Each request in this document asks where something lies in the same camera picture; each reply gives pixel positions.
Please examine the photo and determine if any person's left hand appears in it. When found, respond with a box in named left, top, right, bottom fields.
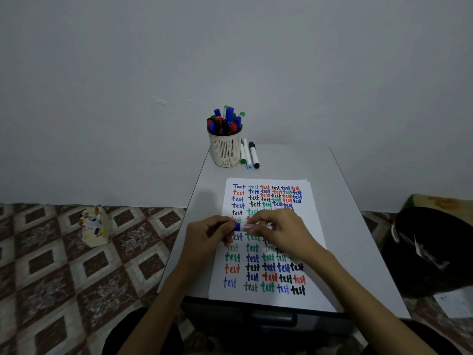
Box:
left=181, top=215, right=237, bottom=274

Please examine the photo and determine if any person's right hand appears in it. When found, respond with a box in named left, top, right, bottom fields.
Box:
left=245, top=207, right=330, bottom=270

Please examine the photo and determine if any blue marker with red label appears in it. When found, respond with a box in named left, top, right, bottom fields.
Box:
left=234, top=222, right=274, bottom=232

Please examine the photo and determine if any white paper with colored writing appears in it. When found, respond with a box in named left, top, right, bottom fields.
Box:
left=208, top=177, right=339, bottom=313

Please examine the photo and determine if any person's left forearm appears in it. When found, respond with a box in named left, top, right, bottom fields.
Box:
left=118, top=262, right=202, bottom=355

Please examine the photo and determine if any person's right forearm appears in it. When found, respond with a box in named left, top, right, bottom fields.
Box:
left=310, top=249, right=437, bottom=355

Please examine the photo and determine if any person's left leg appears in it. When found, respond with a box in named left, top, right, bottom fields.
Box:
left=101, top=307, right=184, bottom=355

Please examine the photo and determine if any person's leg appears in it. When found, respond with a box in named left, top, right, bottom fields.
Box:
left=364, top=319, right=463, bottom=355
left=101, top=307, right=184, bottom=355

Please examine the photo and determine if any person's right leg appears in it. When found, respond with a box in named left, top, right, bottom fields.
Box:
left=364, top=319, right=463, bottom=355

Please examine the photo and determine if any grey drawer cabinet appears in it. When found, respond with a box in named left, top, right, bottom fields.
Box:
left=158, top=144, right=411, bottom=333

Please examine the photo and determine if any beige mesh cup black rim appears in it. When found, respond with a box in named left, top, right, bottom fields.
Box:
left=207, top=123, right=243, bottom=168

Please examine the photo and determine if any small cream box of pens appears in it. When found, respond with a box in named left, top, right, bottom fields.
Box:
left=78, top=205, right=113, bottom=248

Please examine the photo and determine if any black plastic bucket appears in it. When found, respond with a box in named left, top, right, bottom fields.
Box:
left=382, top=207, right=473, bottom=296

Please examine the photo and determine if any yellow floral cushion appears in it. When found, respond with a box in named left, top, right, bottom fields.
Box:
left=405, top=194, right=473, bottom=222

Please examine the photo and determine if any white sheet with faint marks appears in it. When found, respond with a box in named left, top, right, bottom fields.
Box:
left=434, top=288, right=473, bottom=319

